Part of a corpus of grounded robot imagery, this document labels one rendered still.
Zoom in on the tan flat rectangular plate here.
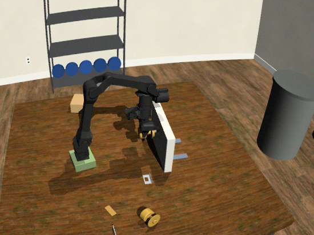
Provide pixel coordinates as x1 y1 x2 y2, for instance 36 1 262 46
105 205 117 216

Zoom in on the tan cardboard box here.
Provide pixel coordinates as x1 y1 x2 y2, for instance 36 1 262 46
70 94 84 113

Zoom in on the brass door knob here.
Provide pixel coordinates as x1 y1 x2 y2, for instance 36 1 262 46
140 208 160 227
138 127 160 139

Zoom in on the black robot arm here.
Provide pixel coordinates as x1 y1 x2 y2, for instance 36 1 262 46
73 72 170 161

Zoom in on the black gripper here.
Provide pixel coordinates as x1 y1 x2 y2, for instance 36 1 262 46
136 103 155 137

